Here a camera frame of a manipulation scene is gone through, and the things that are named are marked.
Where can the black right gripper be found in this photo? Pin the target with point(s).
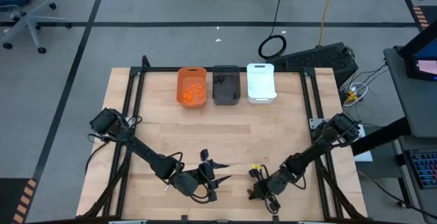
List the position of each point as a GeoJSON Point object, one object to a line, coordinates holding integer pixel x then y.
{"type": "Point", "coordinates": [274, 184]}

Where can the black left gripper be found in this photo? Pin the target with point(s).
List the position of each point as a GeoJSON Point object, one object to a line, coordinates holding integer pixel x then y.
{"type": "Point", "coordinates": [187, 184]}

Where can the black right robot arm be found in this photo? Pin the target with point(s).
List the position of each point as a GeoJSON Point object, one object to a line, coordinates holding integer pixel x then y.
{"type": "Point", "coordinates": [314, 152]}

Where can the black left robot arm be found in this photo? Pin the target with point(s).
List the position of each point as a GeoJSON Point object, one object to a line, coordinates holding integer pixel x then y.
{"type": "Point", "coordinates": [143, 150]}

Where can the grey plastic bin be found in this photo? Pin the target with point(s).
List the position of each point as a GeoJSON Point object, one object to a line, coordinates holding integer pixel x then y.
{"type": "Point", "coordinates": [226, 89]}

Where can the white plastic bin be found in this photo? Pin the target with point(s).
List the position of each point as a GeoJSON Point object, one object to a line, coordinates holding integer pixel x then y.
{"type": "Point", "coordinates": [261, 84]}

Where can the orange plastic bin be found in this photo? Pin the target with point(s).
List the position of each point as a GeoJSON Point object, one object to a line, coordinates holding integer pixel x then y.
{"type": "Point", "coordinates": [192, 77]}

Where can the white paper sheet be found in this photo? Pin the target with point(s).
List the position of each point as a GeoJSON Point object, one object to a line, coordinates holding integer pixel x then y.
{"type": "Point", "coordinates": [363, 152]}

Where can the black desk support bar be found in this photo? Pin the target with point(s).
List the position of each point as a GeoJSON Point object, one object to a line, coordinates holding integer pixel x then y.
{"type": "Point", "coordinates": [382, 136]}

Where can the black keyboard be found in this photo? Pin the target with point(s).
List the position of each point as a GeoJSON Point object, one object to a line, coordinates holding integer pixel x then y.
{"type": "Point", "coordinates": [314, 60]}

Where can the grey keyboard shelf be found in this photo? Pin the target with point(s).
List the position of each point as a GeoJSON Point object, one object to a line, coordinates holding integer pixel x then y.
{"type": "Point", "coordinates": [404, 155]}

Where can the backlit keyboard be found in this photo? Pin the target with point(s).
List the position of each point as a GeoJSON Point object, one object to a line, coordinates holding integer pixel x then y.
{"type": "Point", "coordinates": [425, 167]}

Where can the grey desk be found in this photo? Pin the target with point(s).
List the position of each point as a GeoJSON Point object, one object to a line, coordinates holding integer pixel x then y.
{"type": "Point", "coordinates": [409, 104]}

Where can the black orange-striped floor mat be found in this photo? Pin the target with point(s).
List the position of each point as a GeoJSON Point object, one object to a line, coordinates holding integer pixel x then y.
{"type": "Point", "coordinates": [419, 15]}
{"type": "Point", "coordinates": [24, 200]}

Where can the black computer monitor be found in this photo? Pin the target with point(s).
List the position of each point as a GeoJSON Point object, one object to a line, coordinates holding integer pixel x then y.
{"type": "Point", "coordinates": [423, 51]}

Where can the grey office chair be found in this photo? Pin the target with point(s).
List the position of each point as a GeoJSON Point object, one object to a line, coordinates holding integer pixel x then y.
{"type": "Point", "coordinates": [29, 20]}

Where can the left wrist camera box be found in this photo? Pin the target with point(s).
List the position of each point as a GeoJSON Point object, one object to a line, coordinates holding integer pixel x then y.
{"type": "Point", "coordinates": [204, 154]}

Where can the black aluminium table frame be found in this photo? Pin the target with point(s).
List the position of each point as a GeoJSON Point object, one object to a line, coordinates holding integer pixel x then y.
{"type": "Point", "coordinates": [160, 69]}

